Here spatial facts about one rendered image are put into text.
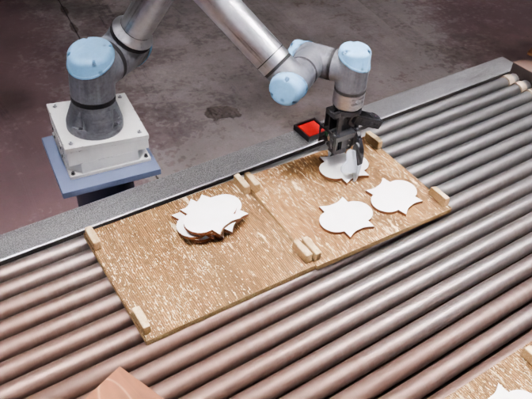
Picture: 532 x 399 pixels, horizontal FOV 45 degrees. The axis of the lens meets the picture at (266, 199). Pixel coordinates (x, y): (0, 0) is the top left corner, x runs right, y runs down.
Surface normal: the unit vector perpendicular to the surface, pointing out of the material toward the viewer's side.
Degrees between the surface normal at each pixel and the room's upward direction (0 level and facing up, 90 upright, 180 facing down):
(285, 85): 88
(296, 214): 0
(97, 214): 0
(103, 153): 90
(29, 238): 0
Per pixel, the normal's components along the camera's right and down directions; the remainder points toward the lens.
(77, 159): 0.44, 0.61
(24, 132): 0.04, -0.75
